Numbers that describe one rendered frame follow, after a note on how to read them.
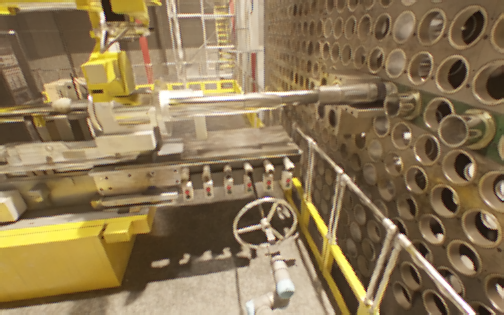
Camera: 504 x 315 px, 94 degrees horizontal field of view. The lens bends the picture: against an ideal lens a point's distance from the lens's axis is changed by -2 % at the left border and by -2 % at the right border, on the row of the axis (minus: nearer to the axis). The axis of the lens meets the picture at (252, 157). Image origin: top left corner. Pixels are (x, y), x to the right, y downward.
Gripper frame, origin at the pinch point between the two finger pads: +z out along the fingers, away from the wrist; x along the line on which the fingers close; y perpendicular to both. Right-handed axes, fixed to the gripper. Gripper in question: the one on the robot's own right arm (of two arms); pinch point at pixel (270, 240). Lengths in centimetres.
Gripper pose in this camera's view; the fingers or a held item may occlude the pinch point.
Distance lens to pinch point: 141.5
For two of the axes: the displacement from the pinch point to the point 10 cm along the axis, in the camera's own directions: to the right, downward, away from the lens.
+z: -1.7, -4.6, 8.7
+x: 1.7, 8.6, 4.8
